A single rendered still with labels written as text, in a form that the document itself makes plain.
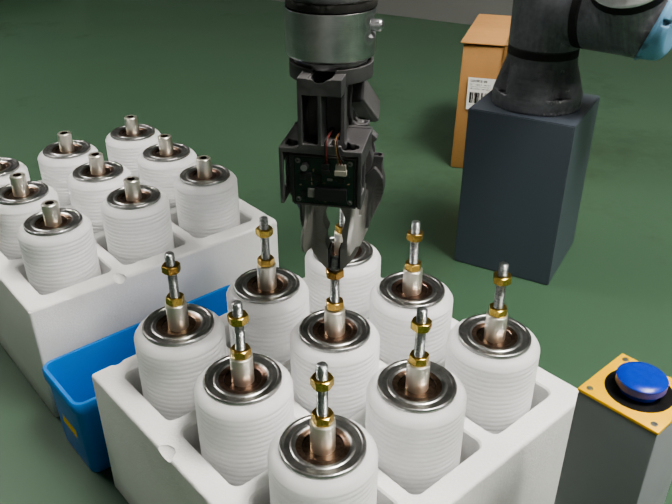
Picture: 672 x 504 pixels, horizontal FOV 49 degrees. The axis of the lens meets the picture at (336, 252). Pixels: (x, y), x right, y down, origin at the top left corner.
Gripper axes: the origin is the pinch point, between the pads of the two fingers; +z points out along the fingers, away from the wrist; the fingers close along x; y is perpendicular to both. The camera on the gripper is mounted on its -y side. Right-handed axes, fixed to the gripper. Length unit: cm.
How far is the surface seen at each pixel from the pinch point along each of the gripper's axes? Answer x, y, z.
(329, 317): -0.4, 1.7, 6.9
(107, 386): -24.4, 5.9, 16.4
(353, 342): 2.3, 2.5, 9.0
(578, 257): 35, -65, 34
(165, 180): -35, -37, 12
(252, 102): -52, -141, 34
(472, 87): 12, -103, 14
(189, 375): -14.1, 6.9, 12.4
